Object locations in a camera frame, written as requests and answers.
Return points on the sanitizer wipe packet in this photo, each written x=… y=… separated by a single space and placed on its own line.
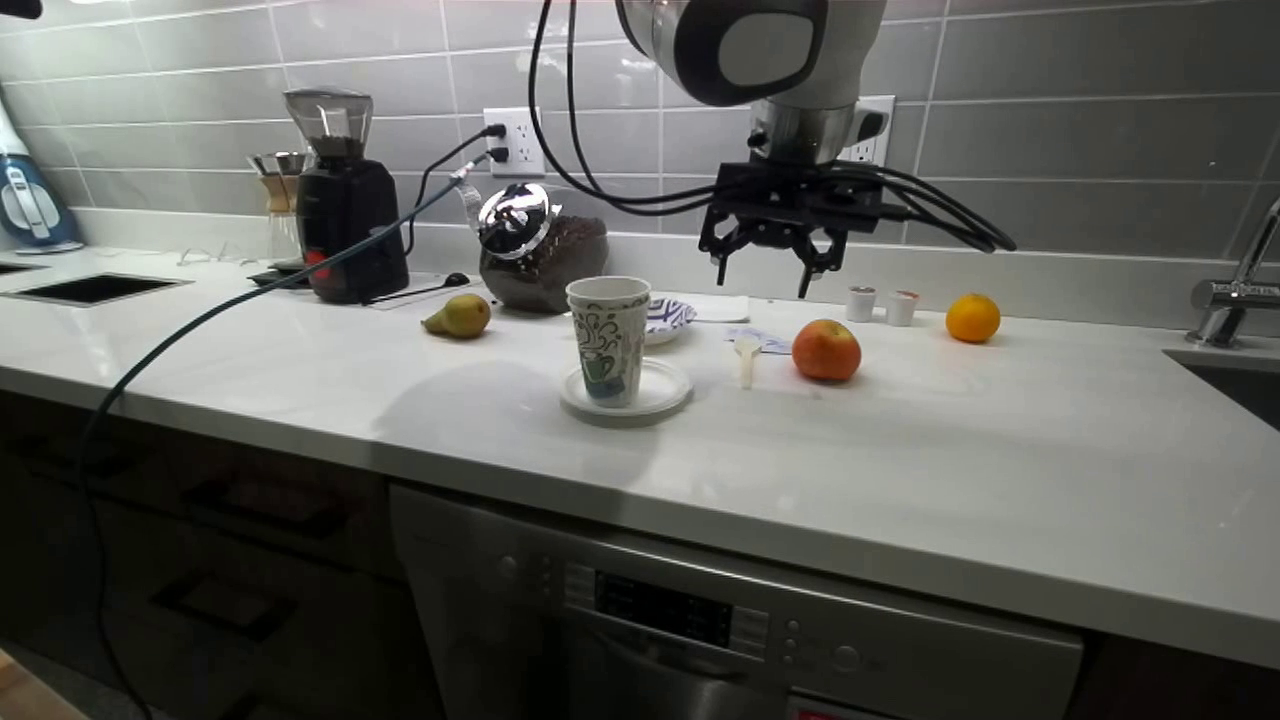
x=769 y=347

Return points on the small white cup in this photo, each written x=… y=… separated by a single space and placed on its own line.
x=862 y=300
x=906 y=309

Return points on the glass with utensils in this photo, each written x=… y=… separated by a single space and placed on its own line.
x=279 y=185

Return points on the stainless steel dishwasher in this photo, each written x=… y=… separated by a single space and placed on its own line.
x=533 y=625

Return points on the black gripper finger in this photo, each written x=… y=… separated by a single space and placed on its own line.
x=819 y=252
x=727 y=240

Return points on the orange fruit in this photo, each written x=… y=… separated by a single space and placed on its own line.
x=973 y=317

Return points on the yellow-green pear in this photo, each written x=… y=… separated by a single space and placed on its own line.
x=461 y=317

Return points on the red apple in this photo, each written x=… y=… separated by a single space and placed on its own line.
x=825 y=349

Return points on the white saucer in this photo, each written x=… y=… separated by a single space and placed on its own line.
x=660 y=393

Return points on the kitchen sink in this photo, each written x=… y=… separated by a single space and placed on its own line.
x=1240 y=382

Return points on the blue patterned paper bowl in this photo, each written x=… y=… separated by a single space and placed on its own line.
x=671 y=317

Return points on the chrome faucet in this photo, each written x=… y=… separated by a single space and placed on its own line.
x=1233 y=288

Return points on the white wall outlet with plugs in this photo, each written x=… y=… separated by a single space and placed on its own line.
x=515 y=144

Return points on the black round kettle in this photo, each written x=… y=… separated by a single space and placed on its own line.
x=543 y=260

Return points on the black coffee grinder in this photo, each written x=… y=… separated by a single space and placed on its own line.
x=346 y=215

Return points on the black object at ceiling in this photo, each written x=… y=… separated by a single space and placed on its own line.
x=18 y=4

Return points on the blue and white appliance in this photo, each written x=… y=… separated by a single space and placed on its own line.
x=24 y=200

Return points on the patterned paper cup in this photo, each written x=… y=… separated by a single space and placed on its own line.
x=610 y=334

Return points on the dark cabinet drawer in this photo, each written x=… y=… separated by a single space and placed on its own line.
x=266 y=501
x=224 y=606

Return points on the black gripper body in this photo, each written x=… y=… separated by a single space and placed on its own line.
x=796 y=190

